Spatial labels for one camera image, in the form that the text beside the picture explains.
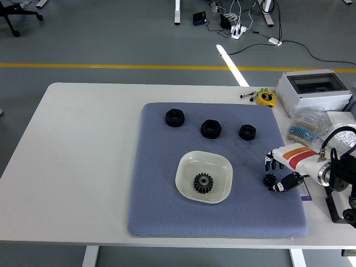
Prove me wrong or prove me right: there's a large black hex nut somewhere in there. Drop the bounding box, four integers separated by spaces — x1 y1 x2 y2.
201 119 223 139
165 108 185 128

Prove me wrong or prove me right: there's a large black gear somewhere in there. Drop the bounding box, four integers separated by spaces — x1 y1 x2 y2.
193 172 215 195

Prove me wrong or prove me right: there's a blue-grey quilted mat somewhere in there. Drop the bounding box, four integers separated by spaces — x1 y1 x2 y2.
127 102 309 238

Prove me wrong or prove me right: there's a bubble wrap bag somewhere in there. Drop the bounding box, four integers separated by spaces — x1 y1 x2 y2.
324 121 356 155

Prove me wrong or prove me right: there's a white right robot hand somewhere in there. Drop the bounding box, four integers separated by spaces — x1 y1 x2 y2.
264 144 325 192

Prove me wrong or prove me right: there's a black power adapter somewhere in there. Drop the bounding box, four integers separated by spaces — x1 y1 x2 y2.
192 11 207 26

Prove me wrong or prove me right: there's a clear bag of resistor strips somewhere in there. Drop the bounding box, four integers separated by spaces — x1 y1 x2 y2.
286 112 332 148

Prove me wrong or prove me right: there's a small black hex nut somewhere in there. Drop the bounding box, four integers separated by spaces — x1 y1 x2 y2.
239 124 257 142

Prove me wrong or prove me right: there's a white desk leg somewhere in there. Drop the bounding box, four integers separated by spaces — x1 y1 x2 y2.
174 0 183 26
257 0 276 28

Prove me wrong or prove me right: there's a white table leg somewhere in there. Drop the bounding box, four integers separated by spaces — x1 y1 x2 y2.
289 248 307 267
82 245 100 267

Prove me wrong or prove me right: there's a white charging cable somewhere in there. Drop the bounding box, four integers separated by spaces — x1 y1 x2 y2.
230 0 258 30

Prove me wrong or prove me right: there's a white power strip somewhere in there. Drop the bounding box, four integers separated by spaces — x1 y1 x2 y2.
230 24 248 39

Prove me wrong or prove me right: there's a flat white box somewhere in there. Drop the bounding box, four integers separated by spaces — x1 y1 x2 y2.
325 110 356 128

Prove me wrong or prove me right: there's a black office chair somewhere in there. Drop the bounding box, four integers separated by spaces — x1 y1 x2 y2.
0 0 45 38

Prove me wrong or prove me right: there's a purple printed label card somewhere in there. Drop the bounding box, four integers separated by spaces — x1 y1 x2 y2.
299 183 313 201

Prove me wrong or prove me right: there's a white square dish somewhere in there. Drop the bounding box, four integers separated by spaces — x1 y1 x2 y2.
174 150 234 204

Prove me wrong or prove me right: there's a grey electrical enclosure box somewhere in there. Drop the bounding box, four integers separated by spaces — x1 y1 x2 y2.
276 69 354 119

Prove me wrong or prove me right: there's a long black floor cable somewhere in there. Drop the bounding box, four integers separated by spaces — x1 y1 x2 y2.
219 40 356 66

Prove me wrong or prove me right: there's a black charger block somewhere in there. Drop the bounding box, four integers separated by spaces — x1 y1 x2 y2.
219 13 233 29

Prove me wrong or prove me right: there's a yellow tape measure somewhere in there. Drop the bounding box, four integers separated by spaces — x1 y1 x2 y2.
256 91 276 108

